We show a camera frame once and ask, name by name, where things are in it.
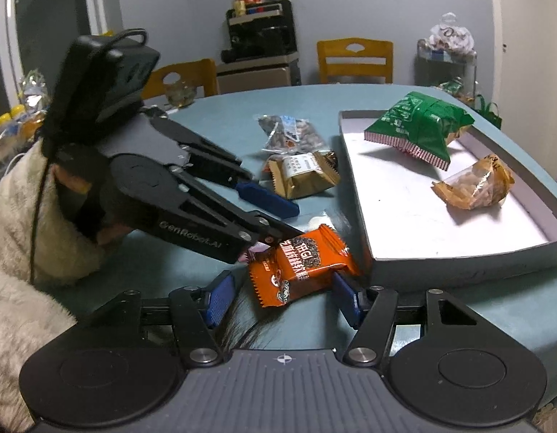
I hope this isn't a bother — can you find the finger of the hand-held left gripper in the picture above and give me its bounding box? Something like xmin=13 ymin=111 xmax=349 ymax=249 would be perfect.
xmin=163 ymin=169 xmax=306 ymax=262
xmin=147 ymin=115 xmax=301 ymax=218

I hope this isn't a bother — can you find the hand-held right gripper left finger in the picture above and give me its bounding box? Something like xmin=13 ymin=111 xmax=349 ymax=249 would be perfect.
xmin=82 ymin=271 xmax=237 ymax=367

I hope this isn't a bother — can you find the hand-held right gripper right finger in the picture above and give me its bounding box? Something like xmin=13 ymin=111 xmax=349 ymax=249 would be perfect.
xmin=331 ymin=271 xmax=480 ymax=367

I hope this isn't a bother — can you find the orange snack packet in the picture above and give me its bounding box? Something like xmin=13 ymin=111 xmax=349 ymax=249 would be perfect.
xmin=248 ymin=224 xmax=362 ymax=310

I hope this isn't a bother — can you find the white cardboard box lid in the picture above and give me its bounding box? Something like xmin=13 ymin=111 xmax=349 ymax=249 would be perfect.
xmin=338 ymin=109 xmax=557 ymax=287

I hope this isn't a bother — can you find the person's left forearm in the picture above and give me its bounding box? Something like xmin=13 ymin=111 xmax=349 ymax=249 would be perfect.
xmin=0 ymin=142 xmax=107 ymax=287

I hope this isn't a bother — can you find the person's left hand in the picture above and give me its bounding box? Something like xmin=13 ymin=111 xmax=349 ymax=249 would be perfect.
xmin=53 ymin=146 xmax=132 ymax=246

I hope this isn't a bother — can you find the dark hair strand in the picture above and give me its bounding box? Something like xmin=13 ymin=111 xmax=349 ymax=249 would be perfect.
xmin=215 ymin=300 xmax=281 ymax=353

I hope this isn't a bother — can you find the gold snack packet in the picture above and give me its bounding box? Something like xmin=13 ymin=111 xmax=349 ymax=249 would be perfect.
xmin=264 ymin=150 xmax=342 ymax=199

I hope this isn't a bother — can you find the clear nut snack packet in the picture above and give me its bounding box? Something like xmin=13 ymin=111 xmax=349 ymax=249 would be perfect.
xmin=258 ymin=115 xmax=328 ymax=154

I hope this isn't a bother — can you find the glass jar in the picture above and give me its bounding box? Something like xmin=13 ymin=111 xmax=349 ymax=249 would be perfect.
xmin=165 ymin=80 xmax=196 ymax=108

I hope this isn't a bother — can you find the beige dispenser cabinet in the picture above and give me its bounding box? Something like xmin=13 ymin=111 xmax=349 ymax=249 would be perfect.
xmin=215 ymin=56 xmax=302 ymax=96

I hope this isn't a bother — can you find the yellow wooden chair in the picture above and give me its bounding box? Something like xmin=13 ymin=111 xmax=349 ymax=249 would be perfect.
xmin=317 ymin=38 xmax=394 ymax=85
xmin=142 ymin=58 xmax=219 ymax=101

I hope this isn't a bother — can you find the crumpled foil wrap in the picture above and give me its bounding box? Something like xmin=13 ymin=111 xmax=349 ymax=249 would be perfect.
xmin=19 ymin=70 xmax=51 ymax=109

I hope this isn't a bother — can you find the black water dispenser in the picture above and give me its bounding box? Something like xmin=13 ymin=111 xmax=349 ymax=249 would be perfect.
xmin=221 ymin=0 xmax=301 ymax=65

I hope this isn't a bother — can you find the green snack bag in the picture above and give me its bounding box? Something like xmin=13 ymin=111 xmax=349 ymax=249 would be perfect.
xmin=364 ymin=91 xmax=476 ymax=171

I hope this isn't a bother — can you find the clear orange snack bag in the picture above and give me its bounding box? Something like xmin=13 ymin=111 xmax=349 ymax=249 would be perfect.
xmin=432 ymin=156 xmax=516 ymax=210

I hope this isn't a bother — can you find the white fleece jacket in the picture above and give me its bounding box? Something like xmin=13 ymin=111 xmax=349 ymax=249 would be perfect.
xmin=0 ymin=266 xmax=78 ymax=433

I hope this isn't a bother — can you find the pile of green candy packets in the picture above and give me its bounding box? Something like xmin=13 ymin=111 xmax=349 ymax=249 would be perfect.
xmin=436 ymin=78 xmax=465 ymax=96

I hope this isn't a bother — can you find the green tote bag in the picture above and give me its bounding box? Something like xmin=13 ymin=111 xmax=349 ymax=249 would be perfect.
xmin=474 ymin=95 xmax=503 ymax=129

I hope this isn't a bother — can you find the clear plastic bag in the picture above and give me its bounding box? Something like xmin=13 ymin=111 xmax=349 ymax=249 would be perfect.
xmin=427 ymin=13 xmax=475 ymax=55

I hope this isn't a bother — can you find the white door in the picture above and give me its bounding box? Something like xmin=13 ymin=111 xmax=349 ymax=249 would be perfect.
xmin=488 ymin=0 xmax=557 ymax=176

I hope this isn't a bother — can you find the white door frame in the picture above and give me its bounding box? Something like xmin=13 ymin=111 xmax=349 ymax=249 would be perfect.
xmin=82 ymin=0 xmax=124 ymax=37

